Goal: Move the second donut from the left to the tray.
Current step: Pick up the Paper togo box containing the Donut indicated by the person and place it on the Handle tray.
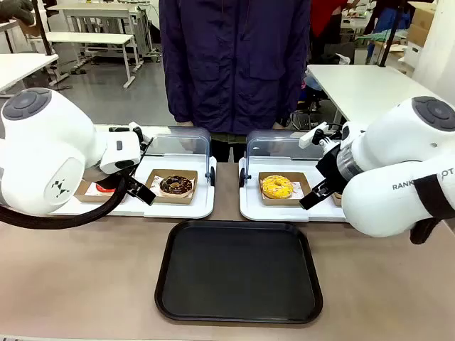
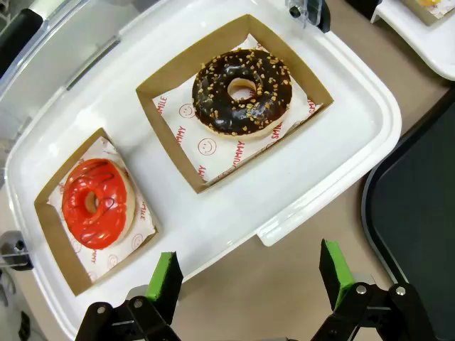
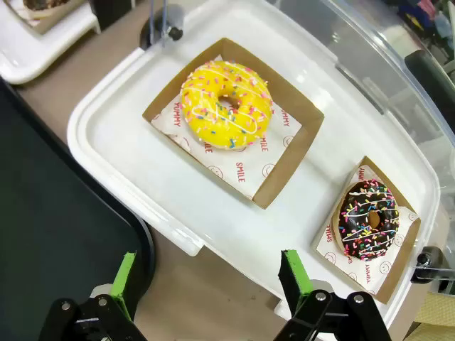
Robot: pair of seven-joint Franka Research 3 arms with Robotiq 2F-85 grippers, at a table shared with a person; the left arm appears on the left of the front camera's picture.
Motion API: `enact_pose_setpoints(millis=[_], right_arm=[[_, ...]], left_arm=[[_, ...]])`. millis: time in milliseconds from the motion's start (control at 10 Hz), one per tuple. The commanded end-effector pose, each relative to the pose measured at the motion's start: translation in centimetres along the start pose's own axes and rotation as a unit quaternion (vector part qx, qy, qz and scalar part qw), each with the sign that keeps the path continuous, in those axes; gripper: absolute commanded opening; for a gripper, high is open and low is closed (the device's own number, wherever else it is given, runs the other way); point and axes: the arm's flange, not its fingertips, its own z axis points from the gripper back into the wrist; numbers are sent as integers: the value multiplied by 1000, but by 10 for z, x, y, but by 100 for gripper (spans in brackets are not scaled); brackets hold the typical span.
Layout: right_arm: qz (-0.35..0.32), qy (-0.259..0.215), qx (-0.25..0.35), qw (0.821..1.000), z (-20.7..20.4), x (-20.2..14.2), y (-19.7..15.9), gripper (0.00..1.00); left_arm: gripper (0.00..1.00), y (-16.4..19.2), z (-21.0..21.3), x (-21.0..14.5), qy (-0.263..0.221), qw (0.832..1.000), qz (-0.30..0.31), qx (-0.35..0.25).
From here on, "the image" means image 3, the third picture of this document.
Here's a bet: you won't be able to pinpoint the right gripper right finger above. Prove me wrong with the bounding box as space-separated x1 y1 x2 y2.
273 249 392 341

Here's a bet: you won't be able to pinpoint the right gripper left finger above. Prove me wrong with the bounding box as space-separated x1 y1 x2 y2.
37 251 150 341

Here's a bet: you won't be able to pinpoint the chocolate donut rainbow sprinkles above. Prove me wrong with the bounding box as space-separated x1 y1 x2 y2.
332 178 401 263

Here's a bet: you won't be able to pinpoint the black serving tray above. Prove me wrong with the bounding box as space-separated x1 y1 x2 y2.
0 76 156 341

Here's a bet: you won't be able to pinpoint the cardboard donut tray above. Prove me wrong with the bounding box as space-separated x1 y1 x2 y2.
141 37 325 210
5 0 88 36
311 155 422 305

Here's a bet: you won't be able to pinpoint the yellow sprinkled donut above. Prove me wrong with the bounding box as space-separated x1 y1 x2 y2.
180 60 274 150

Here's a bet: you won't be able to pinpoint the chocolate donut brown sprinkles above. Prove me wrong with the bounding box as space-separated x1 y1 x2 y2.
23 0 72 11

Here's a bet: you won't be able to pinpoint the printed white paper liner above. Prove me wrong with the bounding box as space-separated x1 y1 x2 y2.
314 165 419 296
151 55 303 200

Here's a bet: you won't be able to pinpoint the white display case base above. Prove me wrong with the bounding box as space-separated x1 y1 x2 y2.
0 0 102 85
66 0 441 331

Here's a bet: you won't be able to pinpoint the black lid hinge knob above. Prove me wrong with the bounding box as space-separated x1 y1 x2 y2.
410 246 455 294
139 13 184 50

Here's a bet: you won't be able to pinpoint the clear display case lid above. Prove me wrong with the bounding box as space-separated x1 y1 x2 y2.
149 0 455 296

